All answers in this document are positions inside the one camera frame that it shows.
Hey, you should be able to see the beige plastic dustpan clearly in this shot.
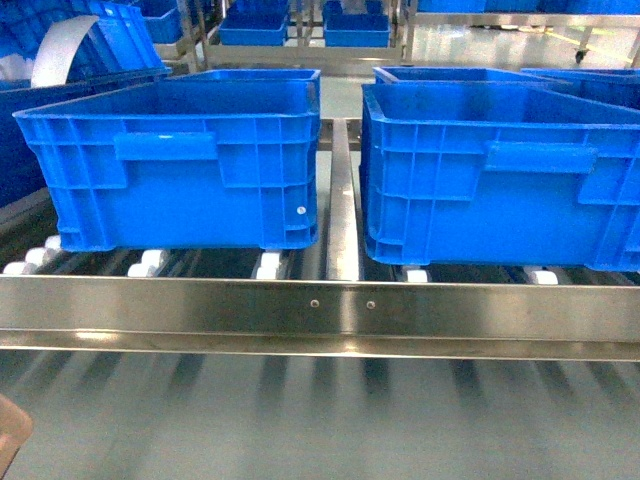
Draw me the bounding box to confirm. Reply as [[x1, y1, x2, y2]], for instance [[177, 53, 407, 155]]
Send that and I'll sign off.
[[0, 395, 33, 478]]

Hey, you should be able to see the stainless steel roller shelf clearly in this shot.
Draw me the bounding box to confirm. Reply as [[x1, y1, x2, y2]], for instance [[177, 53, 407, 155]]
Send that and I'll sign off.
[[1, 119, 639, 362]]

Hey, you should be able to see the blue bin near left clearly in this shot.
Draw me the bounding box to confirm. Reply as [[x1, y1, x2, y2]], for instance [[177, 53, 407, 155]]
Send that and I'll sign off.
[[11, 68, 322, 252]]

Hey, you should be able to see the blue bin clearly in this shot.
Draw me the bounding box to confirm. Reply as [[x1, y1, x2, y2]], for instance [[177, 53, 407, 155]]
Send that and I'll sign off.
[[361, 82, 639, 272], [11, 68, 322, 252], [1, 1, 167, 205], [373, 66, 579, 94], [219, 0, 290, 46], [322, 1, 391, 48]]

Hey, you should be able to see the blue bin near right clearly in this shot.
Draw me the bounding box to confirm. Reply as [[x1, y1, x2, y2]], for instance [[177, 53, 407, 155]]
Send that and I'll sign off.
[[361, 82, 639, 272]]

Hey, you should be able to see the blue bin rear right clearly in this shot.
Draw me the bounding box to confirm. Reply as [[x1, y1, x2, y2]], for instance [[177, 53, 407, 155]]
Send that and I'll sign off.
[[373, 66, 579, 94]]

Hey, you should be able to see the blue bin far centre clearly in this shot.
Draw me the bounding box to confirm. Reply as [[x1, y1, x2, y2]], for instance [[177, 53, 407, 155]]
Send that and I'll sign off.
[[322, 1, 391, 48]]

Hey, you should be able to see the blue bin far middle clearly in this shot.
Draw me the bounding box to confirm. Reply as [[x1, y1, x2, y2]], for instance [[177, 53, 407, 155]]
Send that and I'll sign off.
[[219, 0, 290, 46]]

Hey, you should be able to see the blue bin far left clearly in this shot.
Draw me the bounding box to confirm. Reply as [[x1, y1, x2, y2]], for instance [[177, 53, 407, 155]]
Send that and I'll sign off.
[[1, 1, 167, 205]]

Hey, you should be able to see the white plastic strip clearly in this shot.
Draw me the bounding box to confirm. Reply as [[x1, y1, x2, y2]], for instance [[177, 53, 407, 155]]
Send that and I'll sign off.
[[31, 15, 99, 88]]

